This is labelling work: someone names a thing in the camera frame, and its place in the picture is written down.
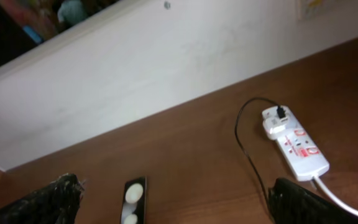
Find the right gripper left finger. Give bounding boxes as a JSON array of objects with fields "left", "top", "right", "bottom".
[{"left": 0, "top": 174, "right": 85, "bottom": 224}]

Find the black smartphone with white circles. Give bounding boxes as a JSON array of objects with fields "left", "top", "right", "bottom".
[{"left": 120, "top": 177, "right": 147, "bottom": 224}]

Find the blue object beyond partition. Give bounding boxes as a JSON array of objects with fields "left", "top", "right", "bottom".
[{"left": 22, "top": 26, "right": 44, "bottom": 44}]

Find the teal object beyond partition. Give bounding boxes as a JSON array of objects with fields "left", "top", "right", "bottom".
[{"left": 57, "top": 0, "right": 88, "bottom": 26}]

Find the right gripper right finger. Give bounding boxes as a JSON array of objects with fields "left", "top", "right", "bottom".
[{"left": 268, "top": 178, "right": 358, "bottom": 224}]

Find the black charger cable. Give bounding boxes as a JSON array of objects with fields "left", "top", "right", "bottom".
[{"left": 234, "top": 96, "right": 287, "bottom": 215}]

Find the white power strip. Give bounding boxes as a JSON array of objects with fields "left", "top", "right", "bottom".
[{"left": 262, "top": 106, "right": 330, "bottom": 182}]

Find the white power strip cord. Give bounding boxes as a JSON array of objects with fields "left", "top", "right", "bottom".
[{"left": 311, "top": 175, "right": 358, "bottom": 222}]

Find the white USB charger plug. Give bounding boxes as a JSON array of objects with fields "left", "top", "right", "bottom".
[{"left": 262, "top": 116, "right": 290, "bottom": 140}]

